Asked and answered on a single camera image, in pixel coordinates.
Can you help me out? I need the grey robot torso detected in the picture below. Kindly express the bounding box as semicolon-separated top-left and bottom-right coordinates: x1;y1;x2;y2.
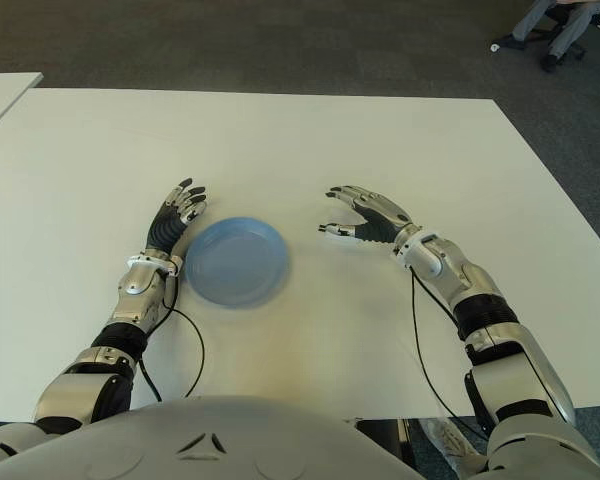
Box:
0;394;427;480

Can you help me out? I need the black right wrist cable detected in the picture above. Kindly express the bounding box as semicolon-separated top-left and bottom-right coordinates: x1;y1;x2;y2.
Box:
406;263;487;437

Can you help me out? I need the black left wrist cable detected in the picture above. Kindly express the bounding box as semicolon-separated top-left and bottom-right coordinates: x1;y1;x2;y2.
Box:
139;271;207;402

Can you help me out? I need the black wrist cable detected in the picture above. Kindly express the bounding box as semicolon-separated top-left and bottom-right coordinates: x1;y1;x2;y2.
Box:
406;263;487;437
139;271;207;402

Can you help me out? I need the seated person in grey trousers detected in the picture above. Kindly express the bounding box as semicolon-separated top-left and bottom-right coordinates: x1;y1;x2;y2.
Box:
491;0;600;75

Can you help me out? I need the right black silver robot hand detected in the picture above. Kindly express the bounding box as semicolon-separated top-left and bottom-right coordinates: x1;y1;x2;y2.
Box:
317;184;422;247

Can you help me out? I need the black office chair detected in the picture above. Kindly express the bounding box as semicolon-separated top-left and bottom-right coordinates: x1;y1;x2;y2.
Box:
522;0;589;59

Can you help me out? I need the translucent plastic wrap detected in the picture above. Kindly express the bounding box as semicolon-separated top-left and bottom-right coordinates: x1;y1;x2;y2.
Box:
418;417;489;474

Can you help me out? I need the blue plastic plate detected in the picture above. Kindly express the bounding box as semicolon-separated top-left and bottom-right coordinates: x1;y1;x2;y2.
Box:
184;215;291;307

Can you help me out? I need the neighbouring white table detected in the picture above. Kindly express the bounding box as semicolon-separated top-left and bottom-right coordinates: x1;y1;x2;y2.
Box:
0;72;45;139

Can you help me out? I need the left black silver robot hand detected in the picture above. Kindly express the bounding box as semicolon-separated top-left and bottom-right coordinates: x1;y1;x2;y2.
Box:
144;177;210;259

